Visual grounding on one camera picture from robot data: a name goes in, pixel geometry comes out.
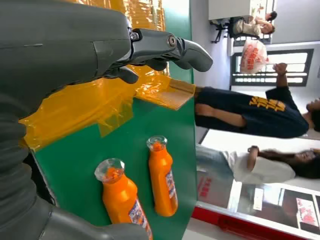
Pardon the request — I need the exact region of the black office chair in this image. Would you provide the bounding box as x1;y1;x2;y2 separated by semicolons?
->
210;17;272;44

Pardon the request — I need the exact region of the yellow plastic-wrapped cardboard box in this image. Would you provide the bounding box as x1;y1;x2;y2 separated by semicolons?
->
18;0;196;152

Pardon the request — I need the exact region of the red and white display stand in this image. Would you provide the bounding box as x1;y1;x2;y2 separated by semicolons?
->
191;168;320;240

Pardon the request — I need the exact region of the white plastic bag red print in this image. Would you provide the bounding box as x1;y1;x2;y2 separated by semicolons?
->
239;39;269;75

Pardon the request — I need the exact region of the person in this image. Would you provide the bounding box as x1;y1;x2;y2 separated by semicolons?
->
194;62;320;139
195;144;320;185
232;10;278;37

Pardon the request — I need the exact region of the dark-framed window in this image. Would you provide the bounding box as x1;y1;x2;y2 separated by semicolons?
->
229;48;315;88

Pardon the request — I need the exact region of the green table mat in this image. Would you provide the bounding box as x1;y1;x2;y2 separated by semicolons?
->
32;0;198;240

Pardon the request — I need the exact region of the orange bottle with clear cap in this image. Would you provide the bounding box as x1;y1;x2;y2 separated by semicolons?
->
94;158;154;240
146;135;179;218

